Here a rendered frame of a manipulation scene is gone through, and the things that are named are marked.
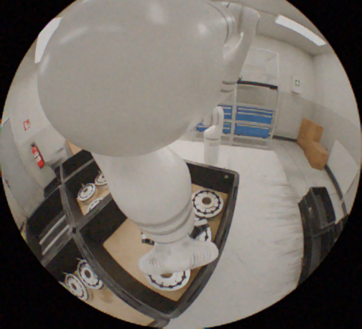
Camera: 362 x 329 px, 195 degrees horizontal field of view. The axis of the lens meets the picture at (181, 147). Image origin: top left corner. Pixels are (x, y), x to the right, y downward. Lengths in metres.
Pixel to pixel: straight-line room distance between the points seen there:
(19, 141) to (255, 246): 3.61
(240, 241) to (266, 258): 0.14
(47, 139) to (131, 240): 2.99
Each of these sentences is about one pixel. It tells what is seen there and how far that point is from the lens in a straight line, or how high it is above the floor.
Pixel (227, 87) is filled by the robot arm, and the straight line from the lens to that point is 0.36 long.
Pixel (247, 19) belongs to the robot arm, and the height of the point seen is 1.32.
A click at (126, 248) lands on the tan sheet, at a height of 0.83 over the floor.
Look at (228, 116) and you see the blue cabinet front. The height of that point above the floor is 0.68.
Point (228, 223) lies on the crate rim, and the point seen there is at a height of 0.93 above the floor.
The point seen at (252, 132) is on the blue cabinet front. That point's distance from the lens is 2.27.
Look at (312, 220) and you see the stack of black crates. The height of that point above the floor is 0.50.
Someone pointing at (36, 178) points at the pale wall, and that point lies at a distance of 3.37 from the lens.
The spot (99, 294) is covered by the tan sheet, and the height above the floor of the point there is 0.83.
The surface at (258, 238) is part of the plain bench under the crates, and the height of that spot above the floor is 0.70.
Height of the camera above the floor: 1.15
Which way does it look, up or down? 30 degrees down
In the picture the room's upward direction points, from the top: 6 degrees counter-clockwise
